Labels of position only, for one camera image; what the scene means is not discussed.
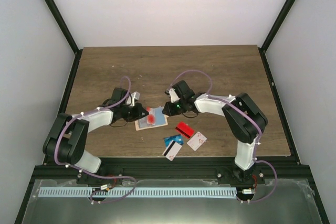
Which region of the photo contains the red card black stripe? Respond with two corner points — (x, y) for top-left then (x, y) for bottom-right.
(175, 122), (195, 139)

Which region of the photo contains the beige leather card holder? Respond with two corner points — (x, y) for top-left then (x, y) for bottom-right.
(135, 106), (168, 131)

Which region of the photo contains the white card pink pattern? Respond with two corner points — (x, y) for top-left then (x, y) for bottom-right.
(187, 132), (207, 151)

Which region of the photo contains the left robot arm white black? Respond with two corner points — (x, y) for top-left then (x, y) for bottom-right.
(43, 88), (149, 184)

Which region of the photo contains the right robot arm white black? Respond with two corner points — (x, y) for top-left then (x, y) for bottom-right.
(163, 80), (268, 184)

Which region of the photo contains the blue white card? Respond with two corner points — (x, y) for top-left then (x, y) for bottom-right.
(164, 134), (184, 147)

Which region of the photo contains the white card black magstripe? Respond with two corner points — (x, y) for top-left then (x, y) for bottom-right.
(162, 141), (182, 161)

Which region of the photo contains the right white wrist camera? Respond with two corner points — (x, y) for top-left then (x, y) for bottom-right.
(165, 88), (180, 103)

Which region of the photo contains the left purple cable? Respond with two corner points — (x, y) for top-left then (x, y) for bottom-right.
(54, 76), (138, 205)

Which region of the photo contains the light blue slotted cable duct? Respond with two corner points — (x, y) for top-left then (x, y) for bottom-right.
(38, 187), (237, 199)

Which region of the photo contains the black aluminium front rail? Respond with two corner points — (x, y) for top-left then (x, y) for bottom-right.
(33, 155), (310, 183)

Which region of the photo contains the left black frame post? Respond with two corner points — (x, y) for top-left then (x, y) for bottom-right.
(44, 0), (79, 54)

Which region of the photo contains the black frame post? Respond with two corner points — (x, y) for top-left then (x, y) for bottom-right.
(261, 0), (296, 52)
(44, 0), (79, 54)

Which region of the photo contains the right black frame post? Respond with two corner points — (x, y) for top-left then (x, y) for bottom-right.
(261, 0), (296, 52)

